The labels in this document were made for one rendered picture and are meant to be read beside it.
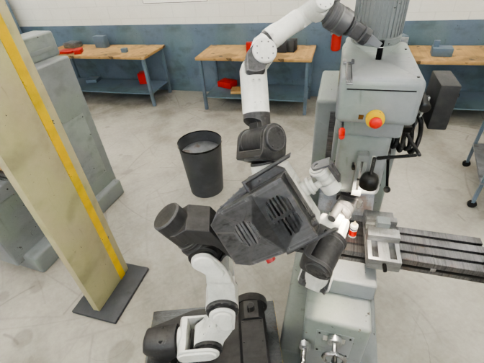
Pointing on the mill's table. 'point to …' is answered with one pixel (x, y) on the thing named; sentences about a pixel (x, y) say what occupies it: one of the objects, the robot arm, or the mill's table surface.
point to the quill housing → (347, 148)
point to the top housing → (379, 84)
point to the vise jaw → (390, 235)
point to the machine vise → (378, 257)
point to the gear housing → (371, 130)
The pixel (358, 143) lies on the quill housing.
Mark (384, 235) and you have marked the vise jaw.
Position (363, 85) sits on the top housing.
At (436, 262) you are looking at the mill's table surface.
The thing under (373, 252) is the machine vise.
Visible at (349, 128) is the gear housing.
